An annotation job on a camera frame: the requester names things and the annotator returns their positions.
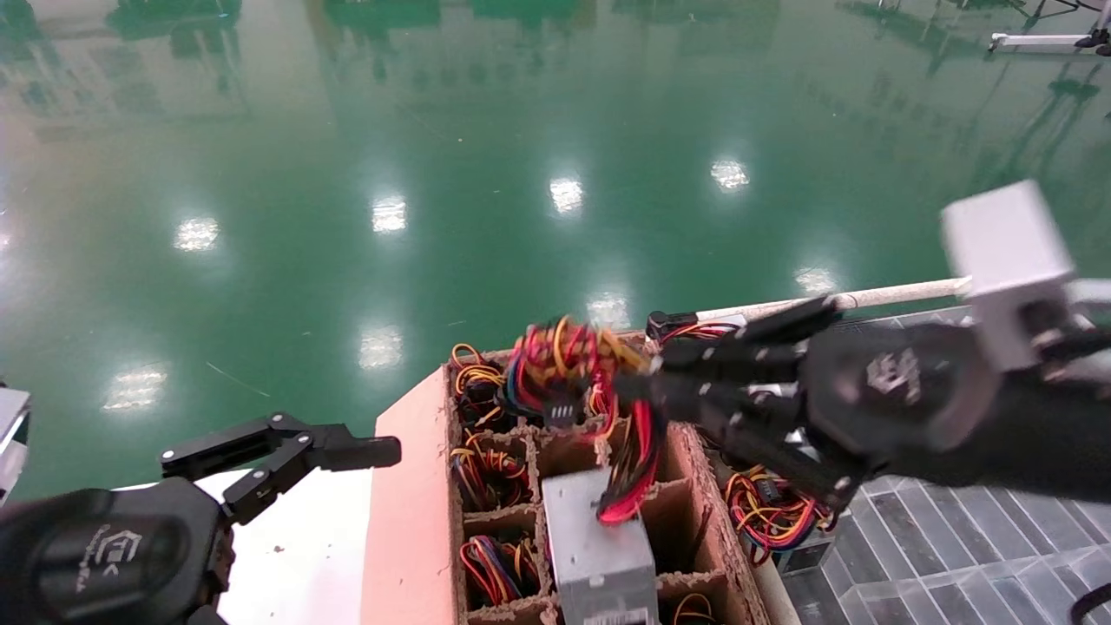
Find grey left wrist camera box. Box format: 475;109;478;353
0;386;31;506

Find clear plastic compartment tray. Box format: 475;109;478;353
764;306;1111;625

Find silver power supply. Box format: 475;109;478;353
725;464;841;576
664;321;740;345
502;314;671;625

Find brown cardboard divider box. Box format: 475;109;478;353
360;330;773;625

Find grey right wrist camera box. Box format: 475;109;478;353
942;181;1077;372

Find cable bundle third row left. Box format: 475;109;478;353
458;534;541;609

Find white metal base bar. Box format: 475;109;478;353
989;31;1096;55

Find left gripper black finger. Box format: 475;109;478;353
224;438;402;524
161;415;402;478

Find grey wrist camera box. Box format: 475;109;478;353
0;386;31;506
942;181;1077;372

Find long white frame pipe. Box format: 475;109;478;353
694;278;973;324

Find black pipe corner connector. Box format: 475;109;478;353
647;311;700;341

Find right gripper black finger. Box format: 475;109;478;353
647;295;841;387
615;382;869;513

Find power supply, red yellow wires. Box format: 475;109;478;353
450;432;532;513

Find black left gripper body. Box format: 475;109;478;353
0;477;235;625

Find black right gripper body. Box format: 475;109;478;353
803;323;999;474

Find power supply, yellow orange wires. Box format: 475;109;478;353
450;343;513;431

